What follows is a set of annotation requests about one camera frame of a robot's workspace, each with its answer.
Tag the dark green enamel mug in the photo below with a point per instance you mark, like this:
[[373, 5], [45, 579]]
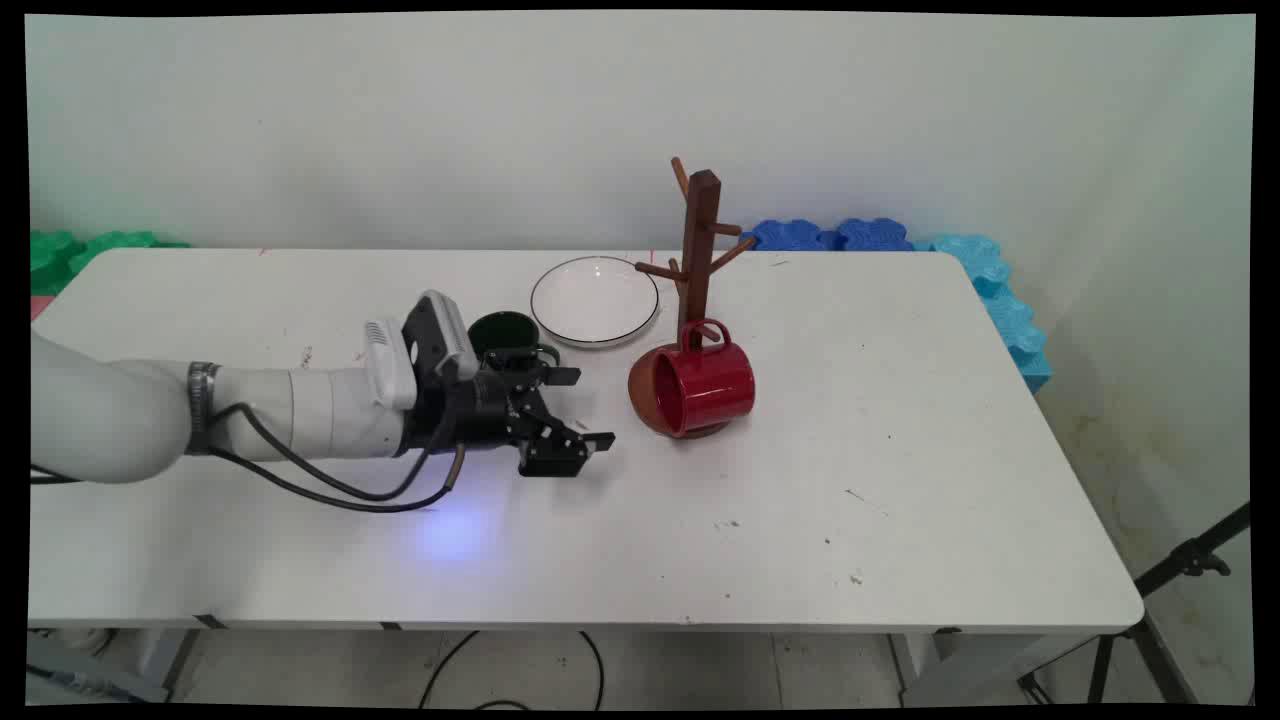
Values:
[[503, 330]]

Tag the white plate with black rim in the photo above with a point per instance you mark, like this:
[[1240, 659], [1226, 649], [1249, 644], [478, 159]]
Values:
[[594, 300]]

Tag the green foam mat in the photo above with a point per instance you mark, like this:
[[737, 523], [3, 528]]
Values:
[[60, 258]]

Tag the red foam mat piece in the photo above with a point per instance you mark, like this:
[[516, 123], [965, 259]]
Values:
[[38, 306]]

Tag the black tape strip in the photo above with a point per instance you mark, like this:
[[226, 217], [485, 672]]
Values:
[[211, 622]]

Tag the dark blue foam mat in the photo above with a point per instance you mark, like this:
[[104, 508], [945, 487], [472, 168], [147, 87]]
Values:
[[792, 235], [875, 234]]

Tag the red enamel mug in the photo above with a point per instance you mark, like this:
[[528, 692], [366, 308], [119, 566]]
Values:
[[705, 385]]

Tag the black tripod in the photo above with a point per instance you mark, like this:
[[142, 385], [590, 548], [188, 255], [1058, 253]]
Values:
[[1185, 560]]

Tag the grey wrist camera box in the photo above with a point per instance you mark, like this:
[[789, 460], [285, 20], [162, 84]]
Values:
[[440, 335]]

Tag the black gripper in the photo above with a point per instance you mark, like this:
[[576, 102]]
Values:
[[480, 415]]

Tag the cyan foam mat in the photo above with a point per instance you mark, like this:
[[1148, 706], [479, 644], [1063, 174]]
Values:
[[1005, 300]]

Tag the grey metal table leg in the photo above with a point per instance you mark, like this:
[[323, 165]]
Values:
[[985, 665], [165, 660]]

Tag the brown wooden mug tree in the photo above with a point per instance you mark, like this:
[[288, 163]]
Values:
[[702, 240]]

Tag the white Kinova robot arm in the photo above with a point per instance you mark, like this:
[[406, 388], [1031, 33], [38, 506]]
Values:
[[300, 410]]

